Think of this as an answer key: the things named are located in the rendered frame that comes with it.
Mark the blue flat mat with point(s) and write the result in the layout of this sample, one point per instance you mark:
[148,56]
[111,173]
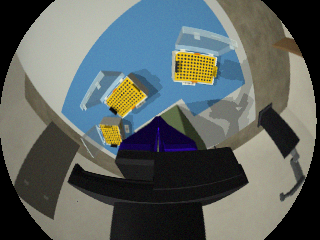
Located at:
[141,41]

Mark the yellow pipette tip rack insert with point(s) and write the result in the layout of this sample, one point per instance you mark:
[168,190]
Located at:
[125,97]
[111,134]
[192,67]

